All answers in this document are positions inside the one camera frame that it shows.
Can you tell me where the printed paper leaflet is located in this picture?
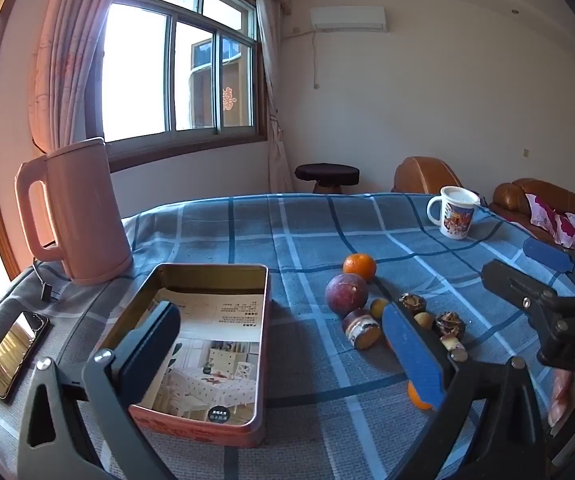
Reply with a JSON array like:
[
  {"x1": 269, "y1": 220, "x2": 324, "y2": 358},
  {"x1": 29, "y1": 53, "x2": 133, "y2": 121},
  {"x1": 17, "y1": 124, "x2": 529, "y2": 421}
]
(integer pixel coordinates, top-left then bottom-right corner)
[{"x1": 140, "y1": 287, "x2": 260, "y2": 423}]

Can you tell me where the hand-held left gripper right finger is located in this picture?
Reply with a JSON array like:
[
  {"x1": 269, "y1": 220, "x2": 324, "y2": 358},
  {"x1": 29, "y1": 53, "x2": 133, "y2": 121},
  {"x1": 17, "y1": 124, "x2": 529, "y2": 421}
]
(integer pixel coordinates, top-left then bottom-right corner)
[{"x1": 381, "y1": 302, "x2": 553, "y2": 480}]

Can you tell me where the pale tied curtain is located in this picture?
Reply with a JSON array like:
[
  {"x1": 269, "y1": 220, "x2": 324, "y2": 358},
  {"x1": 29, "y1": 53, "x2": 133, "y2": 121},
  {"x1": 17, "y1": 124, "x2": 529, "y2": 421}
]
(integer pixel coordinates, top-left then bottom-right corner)
[{"x1": 254, "y1": 0, "x2": 295, "y2": 193}]

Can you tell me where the pink metal tin box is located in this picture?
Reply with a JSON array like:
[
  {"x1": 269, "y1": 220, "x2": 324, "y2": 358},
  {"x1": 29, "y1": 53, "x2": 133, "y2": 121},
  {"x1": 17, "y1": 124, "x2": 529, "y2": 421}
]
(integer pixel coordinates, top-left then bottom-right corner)
[{"x1": 98, "y1": 262, "x2": 271, "y2": 448}]

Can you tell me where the brown leather sofa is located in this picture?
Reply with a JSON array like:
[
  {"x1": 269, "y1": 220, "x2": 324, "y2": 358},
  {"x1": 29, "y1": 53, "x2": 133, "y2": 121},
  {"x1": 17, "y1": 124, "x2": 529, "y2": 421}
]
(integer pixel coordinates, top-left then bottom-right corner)
[{"x1": 487, "y1": 177, "x2": 575, "y2": 251}]

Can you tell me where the white air conditioner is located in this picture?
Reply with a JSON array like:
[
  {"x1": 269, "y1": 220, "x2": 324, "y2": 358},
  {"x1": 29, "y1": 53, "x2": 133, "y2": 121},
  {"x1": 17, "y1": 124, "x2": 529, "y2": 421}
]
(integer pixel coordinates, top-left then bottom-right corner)
[{"x1": 310, "y1": 6, "x2": 387, "y2": 31}]

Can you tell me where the dark round stool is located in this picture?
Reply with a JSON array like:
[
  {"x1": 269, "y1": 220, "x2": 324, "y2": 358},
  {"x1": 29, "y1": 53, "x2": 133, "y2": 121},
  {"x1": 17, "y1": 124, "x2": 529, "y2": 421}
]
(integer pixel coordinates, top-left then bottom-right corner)
[{"x1": 295, "y1": 162, "x2": 361, "y2": 195}]

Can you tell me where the person's right hand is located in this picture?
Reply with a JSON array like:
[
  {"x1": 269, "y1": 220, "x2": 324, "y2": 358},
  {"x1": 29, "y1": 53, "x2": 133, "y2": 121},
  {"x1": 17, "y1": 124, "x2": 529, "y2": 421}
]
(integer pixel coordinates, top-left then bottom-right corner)
[{"x1": 549, "y1": 370, "x2": 575, "y2": 428}]

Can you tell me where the white cartoon print mug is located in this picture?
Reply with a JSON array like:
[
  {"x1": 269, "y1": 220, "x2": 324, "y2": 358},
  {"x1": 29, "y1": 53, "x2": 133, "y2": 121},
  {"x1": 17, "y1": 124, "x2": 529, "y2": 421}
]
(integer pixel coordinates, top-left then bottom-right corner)
[{"x1": 426, "y1": 186, "x2": 482, "y2": 241}]

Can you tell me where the brown leather armchair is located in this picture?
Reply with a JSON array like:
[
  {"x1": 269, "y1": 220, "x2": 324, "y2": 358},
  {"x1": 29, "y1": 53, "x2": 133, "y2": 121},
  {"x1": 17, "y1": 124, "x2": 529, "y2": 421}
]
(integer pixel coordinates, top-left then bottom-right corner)
[{"x1": 392, "y1": 156, "x2": 463, "y2": 195}]

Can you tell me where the black smartphone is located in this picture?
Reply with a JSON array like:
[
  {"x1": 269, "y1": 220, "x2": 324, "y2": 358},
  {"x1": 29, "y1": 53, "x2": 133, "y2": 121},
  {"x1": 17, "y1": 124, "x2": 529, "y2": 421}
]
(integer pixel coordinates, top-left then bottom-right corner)
[{"x1": 0, "y1": 310, "x2": 50, "y2": 400}]

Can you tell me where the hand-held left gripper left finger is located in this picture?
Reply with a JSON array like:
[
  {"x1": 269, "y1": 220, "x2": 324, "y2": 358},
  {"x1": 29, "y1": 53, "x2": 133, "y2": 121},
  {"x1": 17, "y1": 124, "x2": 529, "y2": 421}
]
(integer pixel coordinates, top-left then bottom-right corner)
[{"x1": 17, "y1": 301, "x2": 182, "y2": 480}]

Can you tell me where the pink floral pillow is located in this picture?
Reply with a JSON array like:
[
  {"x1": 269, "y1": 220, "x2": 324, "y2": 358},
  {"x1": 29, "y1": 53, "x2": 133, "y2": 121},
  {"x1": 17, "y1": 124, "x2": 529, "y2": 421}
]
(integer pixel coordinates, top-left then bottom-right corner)
[{"x1": 525, "y1": 192, "x2": 575, "y2": 252}]

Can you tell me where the small smooth orange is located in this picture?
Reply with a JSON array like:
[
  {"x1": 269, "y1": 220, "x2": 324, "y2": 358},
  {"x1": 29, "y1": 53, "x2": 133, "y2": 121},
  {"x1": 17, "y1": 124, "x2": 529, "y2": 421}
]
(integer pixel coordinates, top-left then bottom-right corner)
[{"x1": 407, "y1": 380, "x2": 433, "y2": 411}]

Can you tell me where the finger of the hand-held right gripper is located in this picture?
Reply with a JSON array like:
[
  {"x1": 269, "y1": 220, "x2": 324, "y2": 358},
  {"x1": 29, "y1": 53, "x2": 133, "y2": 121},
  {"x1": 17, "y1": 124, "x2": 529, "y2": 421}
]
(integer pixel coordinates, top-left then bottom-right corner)
[
  {"x1": 481, "y1": 259, "x2": 575, "y2": 341},
  {"x1": 522, "y1": 237, "x2": 575, "y2": 301}
]

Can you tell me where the sliding glass window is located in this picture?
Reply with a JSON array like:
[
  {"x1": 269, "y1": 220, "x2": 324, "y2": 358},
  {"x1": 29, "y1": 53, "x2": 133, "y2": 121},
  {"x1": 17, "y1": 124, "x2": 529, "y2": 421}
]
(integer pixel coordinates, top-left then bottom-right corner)
[{"x1": 84, "y1": 0, "x2": 268, "y2": 173}]

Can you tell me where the pink electric kettle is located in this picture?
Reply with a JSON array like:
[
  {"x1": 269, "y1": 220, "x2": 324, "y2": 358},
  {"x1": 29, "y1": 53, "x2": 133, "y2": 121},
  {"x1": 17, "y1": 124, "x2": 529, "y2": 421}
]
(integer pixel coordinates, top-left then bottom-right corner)
[{"x1": 14, "y1": 137, "x2": 134, "y2": 287}]

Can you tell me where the black kettle power cord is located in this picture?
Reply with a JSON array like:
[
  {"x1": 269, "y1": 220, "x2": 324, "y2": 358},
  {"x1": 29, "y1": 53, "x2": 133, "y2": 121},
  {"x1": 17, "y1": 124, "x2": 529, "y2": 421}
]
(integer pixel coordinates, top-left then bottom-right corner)
[{"x1": 32, "y1": 259, "x2": 68, "y2": 303}]

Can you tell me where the purple passion fruit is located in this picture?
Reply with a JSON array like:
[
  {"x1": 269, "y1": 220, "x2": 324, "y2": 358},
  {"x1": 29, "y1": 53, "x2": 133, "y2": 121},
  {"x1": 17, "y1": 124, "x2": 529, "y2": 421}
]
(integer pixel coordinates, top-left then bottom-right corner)
[{"x1": 325, "y1": 273, "x2": 369, "y2": 317}]

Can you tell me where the dark water chestnut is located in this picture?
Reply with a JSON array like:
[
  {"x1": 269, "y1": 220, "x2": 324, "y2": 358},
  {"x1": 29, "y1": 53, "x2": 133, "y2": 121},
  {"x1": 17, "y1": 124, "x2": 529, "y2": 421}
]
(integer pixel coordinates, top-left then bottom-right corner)
[{"x1": 399, "y1": 292, "x2": 427, "y2": 315}]

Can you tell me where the pink patterned curtain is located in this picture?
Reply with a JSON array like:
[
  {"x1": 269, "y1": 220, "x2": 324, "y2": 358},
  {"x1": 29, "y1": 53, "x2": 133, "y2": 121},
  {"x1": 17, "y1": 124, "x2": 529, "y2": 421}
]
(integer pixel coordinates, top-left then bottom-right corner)
[{"x1": 27, "y1": 0, "x2": 135, "y2": 156}]

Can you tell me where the blue checked tablecloth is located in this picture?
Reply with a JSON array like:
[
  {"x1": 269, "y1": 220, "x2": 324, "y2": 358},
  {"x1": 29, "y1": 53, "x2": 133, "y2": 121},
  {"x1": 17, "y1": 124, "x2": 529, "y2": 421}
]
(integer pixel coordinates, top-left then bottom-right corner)
[{"x1": 0, "y1": 191, "x2": 575, "y2": 480}]

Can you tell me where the white wall cable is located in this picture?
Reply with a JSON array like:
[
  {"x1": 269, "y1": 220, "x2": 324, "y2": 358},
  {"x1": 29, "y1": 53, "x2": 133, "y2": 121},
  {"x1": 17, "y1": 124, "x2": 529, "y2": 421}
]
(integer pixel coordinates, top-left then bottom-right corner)
[{"x1": 287, "y1": 27, "x2": 319, "y2": 90}]

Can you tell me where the large tangerine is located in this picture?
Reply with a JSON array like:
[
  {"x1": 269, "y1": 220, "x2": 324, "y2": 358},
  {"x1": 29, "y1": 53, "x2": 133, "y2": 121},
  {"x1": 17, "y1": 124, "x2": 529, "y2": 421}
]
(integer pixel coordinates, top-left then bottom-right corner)
[{"x1": 343, "y1": 253, "x2": 377, "y2": 281}]

